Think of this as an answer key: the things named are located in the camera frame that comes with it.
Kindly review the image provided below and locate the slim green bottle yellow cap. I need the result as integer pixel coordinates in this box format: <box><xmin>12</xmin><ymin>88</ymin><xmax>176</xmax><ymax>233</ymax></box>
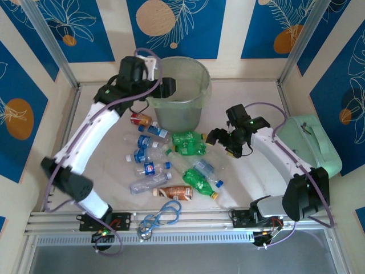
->
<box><xmin>181</xmin><ymin>168</ymin><xmax>220</xmax><ymax>200</ymax></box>

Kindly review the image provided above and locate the red label drink bottle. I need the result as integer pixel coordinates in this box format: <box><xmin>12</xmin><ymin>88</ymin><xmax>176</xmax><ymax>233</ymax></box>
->
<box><xmin>130</xmin><ymin>112</ymin><xmax>153</xmax><ymax>126</ymax></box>

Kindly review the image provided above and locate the brown label drink bottle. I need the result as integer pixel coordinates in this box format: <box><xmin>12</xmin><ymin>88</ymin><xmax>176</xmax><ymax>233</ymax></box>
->
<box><xmin>152</xmin><ymin>185</ymin><xmax>194</xmax><ymax>202</ymax></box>

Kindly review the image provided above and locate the clear bottle Pepsi logo label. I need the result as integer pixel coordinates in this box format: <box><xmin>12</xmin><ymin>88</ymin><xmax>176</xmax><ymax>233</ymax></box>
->
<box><xmin>134</xmin><ymin>161</ymin><xmax>172</xmax><ymax>176</ymax></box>

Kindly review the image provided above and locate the clear unlabelled bottle blue cap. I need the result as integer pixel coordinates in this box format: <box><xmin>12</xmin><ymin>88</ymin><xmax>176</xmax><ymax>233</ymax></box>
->
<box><xmin>129</xmin><ymin>172</ymin><xmax>173</xmax><ymax>195</ymax></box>

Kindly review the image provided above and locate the translucent grey-green plastic bin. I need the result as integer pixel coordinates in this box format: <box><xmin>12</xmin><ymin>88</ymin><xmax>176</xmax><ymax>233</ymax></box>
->
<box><xmin>145</xmin><ymin>56</ymin><xmax>213</xmax><ymax>131</ymax></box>

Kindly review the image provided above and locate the mint green zip case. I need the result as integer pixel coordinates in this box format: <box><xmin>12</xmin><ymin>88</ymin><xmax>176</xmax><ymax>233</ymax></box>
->
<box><xmin>275</xmin><ymin>114</ymin><xmax>343</xmax><ymax>179</ymax></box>

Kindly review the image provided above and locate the blue stethoscope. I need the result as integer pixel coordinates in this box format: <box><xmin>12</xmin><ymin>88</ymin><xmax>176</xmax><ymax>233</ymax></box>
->
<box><xmin>136</xmin><ymin>199</ymin><xmax>183</xmax><ymax>240</ymax></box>

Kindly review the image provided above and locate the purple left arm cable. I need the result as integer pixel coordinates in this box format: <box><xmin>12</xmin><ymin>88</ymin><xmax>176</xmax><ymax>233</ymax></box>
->
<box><xmin>45</xmin><ymin>47</ymin><xmax>165</xmax><ymax>256</ymax></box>

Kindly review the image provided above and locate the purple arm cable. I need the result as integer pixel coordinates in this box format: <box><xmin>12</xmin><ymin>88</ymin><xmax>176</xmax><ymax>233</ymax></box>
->
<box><xmin>244</xmin><ymin>102</ymin><xmax>334</xmax><ymax>249</ymax></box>
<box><xmin>45</xmin><ymin>47</ymin><xmax>165</xmax><ymax>256</ymax></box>

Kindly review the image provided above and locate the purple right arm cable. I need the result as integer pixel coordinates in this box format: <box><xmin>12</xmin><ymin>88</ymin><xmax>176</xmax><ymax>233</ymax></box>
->
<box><xmin>244</xmin><ymin>102</ymin><xmax>334</xmax><ymax>249</ymax></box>

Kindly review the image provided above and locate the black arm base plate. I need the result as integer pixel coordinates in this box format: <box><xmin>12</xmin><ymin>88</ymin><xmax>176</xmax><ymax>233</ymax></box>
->
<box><xmin>230</xmin><ymin>209</ymin><xmax>285</xmax><ymax>229</ymax></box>
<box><xmin>78</xmin><ymin>212</ymin><xmax>135</xmax><ymax>232</ymax></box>

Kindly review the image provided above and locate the long aluminium mounting rail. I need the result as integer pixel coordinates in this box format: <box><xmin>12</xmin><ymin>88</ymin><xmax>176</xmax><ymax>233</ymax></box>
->
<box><xmin>24</xmin><ymin>210</ymin><xmax>340</xmax><ymax>237</ymax></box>

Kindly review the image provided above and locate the aluminium frame post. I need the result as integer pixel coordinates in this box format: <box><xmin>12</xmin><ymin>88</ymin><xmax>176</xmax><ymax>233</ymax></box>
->
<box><xmin>277</xmin><ymin>0</ymin><xmax>331</xmax><ymax>88</ymax></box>
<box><xmin>21</xmin><ymin>0</ymin><xmax>80</xmax><ymax>89</ymax></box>

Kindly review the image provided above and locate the small wired circuit board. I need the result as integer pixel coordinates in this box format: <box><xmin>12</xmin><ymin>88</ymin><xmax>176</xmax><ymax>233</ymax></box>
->
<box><xmin>91</xmin><ymin>228</ymin><xmax>116</xmax><ymax>243</ymax></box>
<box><xmin>253</xmin><ymin>229</ymin><xmax>282</xmax><ymax>244</ymax></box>

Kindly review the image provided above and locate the grey slotted cable duct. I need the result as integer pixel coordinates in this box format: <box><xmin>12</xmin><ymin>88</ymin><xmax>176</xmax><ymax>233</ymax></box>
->
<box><xmin>35</xmin><ymin>231</ymin><xmax>255</xmax><ymax>247</ymax></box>

